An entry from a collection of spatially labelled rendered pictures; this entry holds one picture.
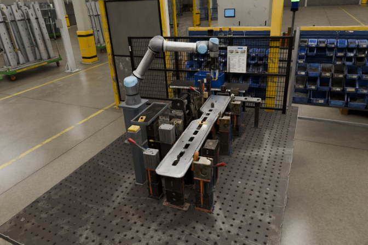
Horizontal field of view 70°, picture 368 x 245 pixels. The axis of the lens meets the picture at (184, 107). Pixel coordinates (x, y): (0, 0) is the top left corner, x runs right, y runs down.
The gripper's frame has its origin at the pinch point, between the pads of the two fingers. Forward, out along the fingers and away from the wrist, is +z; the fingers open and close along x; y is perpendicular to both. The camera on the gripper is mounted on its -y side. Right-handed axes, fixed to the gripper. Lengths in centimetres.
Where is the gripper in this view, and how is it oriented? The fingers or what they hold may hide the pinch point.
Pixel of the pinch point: (214, 77)
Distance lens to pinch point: 243.0
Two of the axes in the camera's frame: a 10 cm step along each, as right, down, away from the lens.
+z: 0.5, 9.2, 4.0
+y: -3.3, 3.9, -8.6
